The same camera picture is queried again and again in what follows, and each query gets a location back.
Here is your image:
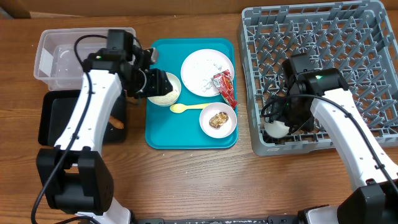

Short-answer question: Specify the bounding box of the white cup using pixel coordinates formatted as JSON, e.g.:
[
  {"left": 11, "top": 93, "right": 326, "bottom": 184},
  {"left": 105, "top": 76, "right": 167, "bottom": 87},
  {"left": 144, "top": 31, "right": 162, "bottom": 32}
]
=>
[{"left": 264, "top": 121, "right": 290, "bottom": 138}]

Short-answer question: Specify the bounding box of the white green bowl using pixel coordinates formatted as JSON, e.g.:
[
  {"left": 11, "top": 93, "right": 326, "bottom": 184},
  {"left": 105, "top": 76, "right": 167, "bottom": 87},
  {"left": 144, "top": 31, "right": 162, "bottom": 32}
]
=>
[{"left": 148, "top": 72, "right": 182, "bottom": 106}]

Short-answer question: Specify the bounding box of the white napkin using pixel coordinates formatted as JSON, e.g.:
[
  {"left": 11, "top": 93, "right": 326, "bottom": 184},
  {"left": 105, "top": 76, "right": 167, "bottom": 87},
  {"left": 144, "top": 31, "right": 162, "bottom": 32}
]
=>
[{"left": 199, "top": 60, "right": 223, "bottom": 92}]

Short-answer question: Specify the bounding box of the red ketchup packet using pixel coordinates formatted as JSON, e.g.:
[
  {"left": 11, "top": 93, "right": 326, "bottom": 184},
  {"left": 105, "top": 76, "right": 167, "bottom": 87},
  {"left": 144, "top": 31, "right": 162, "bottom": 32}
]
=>
[{"left": 212, "top": 70, "right": 237, "bottom": 109}]

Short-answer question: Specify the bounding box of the small pink bowl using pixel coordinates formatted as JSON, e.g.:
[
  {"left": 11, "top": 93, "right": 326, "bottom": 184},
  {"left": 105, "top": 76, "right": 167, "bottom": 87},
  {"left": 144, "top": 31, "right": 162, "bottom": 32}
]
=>
[{"left": 199, "top": 103, "right": 237, "bottom": 139}]

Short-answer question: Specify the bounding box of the brown food chunk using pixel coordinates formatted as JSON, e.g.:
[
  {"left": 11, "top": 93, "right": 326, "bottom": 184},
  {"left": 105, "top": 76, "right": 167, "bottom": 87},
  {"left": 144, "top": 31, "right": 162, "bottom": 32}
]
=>
[{"left": 209, "top": 112, "right": 229, "bottom": 129}]

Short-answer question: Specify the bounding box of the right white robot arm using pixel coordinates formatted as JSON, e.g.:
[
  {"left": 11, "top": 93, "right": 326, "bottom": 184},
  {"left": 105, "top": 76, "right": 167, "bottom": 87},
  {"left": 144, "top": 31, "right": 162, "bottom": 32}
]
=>
[{"left": 261, "top": 68, "right": 397, "bottom": 223}]

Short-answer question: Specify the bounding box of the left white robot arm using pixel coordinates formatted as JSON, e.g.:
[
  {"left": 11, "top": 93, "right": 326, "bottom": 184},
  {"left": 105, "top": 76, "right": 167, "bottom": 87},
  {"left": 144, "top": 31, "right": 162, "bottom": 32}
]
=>
[{"left": 36, "top": 29, "right": 172, "bottom": 223}]

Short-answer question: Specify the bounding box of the grey dishwasher rack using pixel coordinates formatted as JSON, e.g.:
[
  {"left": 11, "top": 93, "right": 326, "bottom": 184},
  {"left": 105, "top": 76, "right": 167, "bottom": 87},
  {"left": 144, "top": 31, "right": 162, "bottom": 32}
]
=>
[{"left": 238, "top": 1, "right": 397, "bottom": 156}]

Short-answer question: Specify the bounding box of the yellow plastic spoon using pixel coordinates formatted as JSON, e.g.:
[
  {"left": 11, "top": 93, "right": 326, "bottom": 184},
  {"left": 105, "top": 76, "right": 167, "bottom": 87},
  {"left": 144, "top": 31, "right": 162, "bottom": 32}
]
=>
[{"left": 170, "top": 103, "right": 210, "bottom": 113}]

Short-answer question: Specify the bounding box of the orange carrot piece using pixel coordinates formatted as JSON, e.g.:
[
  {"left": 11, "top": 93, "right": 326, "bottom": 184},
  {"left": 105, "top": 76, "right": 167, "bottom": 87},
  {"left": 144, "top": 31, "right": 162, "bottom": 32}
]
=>
[{"left": 109, "top": 116, "right": 124, "bottom": 129}]

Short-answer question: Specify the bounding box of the teal serving tray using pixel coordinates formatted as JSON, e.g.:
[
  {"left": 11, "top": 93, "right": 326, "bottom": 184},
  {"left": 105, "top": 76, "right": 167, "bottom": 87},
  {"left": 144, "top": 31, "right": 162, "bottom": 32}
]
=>
[{"left": 145, "top": 38, "right": 238, "bottom": 150}]

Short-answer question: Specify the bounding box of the large white plate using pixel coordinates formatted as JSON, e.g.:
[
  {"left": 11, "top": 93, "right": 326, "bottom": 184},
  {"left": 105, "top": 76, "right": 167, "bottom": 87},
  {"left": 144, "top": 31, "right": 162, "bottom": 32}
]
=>
[{"left": 180, "top": 49, "right": 235, "bottom": 97}]

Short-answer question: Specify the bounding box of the clear plastic bin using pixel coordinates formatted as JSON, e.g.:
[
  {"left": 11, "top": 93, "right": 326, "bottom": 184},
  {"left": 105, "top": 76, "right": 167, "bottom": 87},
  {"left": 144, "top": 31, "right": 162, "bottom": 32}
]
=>
[{"left": 34, "top": 27, "right": 109, "bottom": 91}]

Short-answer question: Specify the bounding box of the black tray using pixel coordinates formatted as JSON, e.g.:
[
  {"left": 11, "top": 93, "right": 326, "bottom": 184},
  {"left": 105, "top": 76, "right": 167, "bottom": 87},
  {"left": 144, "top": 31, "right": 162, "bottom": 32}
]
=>
[{"left": 38, "top": 90, "right": 126, "bottom": 146}]

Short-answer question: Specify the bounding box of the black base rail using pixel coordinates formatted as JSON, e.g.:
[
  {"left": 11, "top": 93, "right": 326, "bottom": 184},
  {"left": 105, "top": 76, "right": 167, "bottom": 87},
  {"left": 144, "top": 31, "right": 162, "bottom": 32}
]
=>
[{"left": 135, "top": 215, "right": 299, "bottom": 224}]

